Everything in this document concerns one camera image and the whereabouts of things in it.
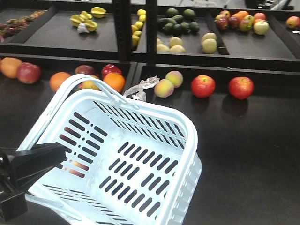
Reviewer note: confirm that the pale peach back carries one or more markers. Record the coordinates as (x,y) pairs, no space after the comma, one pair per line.
(175,77)

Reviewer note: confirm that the orange far right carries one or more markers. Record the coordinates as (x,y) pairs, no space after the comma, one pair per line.
(115,80)

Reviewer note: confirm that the pale peach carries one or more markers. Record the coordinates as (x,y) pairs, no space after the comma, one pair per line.
(164,88)
(175,77)

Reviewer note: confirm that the white garlic bulb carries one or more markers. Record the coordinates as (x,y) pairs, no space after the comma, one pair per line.
(82,28)

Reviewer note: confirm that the red green apple back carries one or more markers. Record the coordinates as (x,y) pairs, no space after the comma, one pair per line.
(85,69)

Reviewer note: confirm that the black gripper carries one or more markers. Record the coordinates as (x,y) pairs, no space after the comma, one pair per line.
(19,170)

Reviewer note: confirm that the pale peach front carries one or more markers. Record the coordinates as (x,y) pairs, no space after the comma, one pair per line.
(164,88)

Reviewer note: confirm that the avocado pile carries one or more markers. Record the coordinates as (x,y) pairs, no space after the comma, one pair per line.
(177,23)

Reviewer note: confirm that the black wood produce display table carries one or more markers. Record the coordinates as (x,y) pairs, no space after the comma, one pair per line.
(109,132)

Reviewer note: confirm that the orange middle right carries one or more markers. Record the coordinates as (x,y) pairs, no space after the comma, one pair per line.
(57,79)

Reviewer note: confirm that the cherry tomato vine pile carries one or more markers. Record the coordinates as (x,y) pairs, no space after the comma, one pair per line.
(14,26)

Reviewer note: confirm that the yellow starfruit pile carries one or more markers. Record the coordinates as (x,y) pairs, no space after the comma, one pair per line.
(87,18)

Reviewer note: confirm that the red apple table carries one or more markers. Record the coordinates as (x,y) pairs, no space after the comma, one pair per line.
(241,87)
(203,86)

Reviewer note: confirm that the red bell pepper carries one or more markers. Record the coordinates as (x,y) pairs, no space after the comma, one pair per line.
(110,68)

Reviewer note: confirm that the lemon pile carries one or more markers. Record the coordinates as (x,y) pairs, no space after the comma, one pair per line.
(137,27)

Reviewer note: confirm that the red apple front right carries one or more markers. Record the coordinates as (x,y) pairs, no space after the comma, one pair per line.
(78,162)

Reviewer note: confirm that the pink red apple back row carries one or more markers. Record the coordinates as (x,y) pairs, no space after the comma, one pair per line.
(28,73)

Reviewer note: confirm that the light blue plastic basket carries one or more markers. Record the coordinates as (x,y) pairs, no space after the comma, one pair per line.
(170,166)

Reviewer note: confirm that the black shelf upright post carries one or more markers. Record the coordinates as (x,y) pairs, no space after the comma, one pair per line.
(122,20)
(151,31)

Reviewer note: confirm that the black upper display shelf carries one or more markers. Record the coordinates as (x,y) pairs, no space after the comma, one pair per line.
(52,35)

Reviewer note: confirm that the black shelf upright post right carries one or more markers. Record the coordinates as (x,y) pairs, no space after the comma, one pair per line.
(151,31)

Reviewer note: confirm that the mango and apple pile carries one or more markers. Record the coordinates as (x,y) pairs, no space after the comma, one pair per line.
(242,21)

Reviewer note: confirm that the pale pear pile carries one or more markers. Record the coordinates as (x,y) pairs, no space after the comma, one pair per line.
(207,44)

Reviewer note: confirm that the red apple right table left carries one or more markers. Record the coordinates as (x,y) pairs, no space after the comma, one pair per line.
(203,86)

